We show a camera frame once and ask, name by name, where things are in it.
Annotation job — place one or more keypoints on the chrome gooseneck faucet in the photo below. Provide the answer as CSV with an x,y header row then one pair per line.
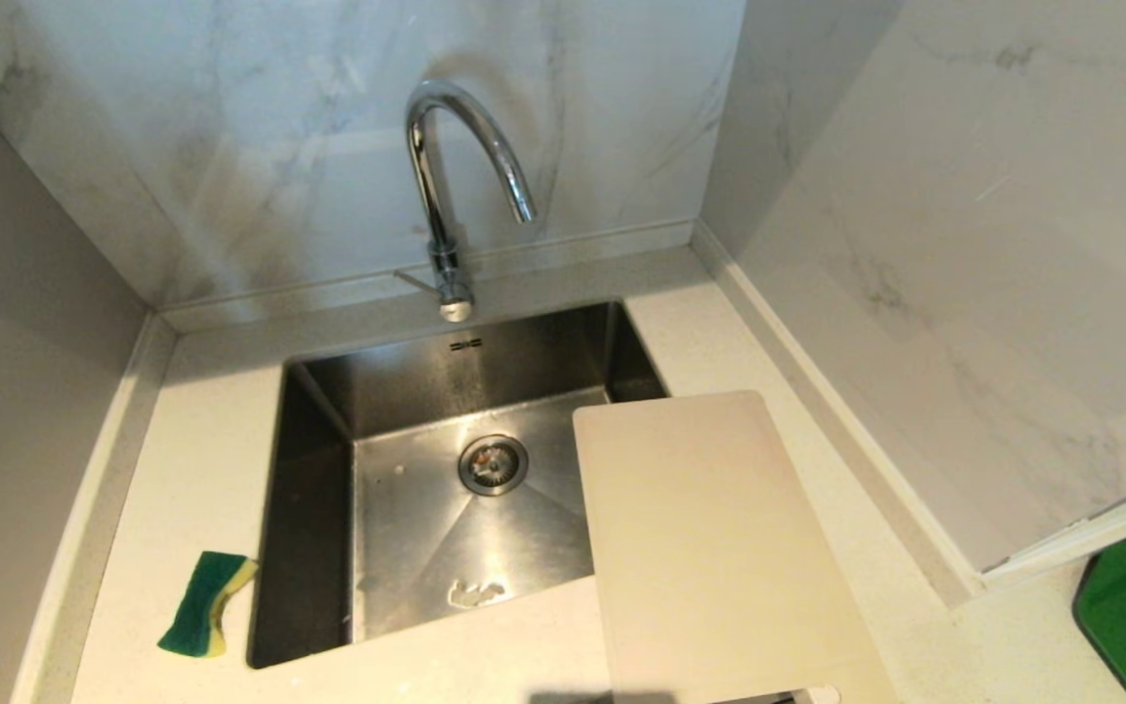
x,y
432,176

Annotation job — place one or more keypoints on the white plastic cutting board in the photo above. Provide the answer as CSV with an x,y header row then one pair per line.
x,y
710,557

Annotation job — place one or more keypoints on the round metal sink drain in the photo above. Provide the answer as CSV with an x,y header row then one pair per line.
x,y
493,464

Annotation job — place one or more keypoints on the stainless steel sink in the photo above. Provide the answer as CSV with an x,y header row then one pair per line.
x,y
426,489

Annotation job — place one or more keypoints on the green and yellow sponge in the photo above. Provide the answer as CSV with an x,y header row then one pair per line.
x,y
198,606

